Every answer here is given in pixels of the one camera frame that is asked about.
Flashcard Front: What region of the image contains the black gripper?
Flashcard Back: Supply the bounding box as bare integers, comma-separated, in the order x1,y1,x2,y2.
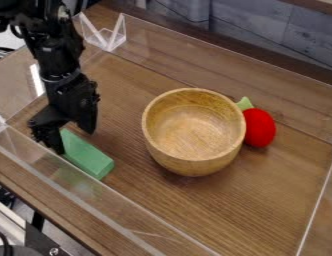
27,69,101,155

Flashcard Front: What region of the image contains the green rectangular stick block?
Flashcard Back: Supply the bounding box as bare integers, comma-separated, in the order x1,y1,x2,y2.
61,129,115,180

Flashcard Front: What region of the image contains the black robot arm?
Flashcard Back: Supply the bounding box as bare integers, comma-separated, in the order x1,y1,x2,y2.
0,0,101,154

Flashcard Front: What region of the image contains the brown wooden bowl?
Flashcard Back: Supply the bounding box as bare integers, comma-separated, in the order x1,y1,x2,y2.
141,88,246,177

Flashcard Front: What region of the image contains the black table leg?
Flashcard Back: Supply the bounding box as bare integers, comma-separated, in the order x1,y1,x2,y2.
31,212,45,232

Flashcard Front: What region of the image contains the red plush strawberry toy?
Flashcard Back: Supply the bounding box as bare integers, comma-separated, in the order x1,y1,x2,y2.
237,96,277,148

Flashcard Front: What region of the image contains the clear acrylic corner bracket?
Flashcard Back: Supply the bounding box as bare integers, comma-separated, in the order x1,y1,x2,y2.
78,12,126,52

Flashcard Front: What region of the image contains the clear acrylic tray enclosure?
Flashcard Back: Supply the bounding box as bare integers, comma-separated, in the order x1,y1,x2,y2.
0,18,332,256

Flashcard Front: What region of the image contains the black equipment with cable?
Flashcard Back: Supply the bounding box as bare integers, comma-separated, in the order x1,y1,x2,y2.
0,224,73,256

